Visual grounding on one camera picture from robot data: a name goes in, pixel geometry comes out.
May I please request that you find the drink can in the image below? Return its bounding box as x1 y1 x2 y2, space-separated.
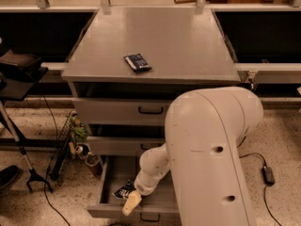
75 144 90 160

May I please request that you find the grey middle drawer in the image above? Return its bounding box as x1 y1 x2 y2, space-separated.
87 137 165 156

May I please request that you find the grey bottom drawer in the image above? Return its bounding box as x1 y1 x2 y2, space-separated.
87 156 181 223

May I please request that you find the grey drawer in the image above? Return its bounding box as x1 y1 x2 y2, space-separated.
73 98 170 126
87 156 181 223
87 137 165 156

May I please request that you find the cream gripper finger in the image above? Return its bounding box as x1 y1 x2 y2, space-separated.
122 191 142 216

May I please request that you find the blue chip bag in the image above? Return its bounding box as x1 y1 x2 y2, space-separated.
113 180 135 200

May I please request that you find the black tray on stand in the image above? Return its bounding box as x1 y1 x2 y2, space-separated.
0 50 48 101

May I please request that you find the black wire basket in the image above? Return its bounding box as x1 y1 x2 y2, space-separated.
47 110 76 181

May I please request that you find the black tripod stand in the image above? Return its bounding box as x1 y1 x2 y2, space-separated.
0 102 53 192

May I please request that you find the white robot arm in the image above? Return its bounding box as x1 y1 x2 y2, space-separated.
122 87 263 226

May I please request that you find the grey top drawer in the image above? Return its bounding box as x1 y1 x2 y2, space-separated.
73 98 170 126

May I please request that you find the brown cup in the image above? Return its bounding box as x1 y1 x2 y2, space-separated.
85 153 103 176

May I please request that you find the grey drawer cabinet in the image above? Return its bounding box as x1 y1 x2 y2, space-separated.
61 6 242 186

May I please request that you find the black power adapter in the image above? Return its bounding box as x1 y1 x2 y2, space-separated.
261 166 276 186

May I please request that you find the green snack bag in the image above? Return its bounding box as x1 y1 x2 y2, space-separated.
70 115 88 143

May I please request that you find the dark blue snack packet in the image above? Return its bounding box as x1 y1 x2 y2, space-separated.
124 54 151 73

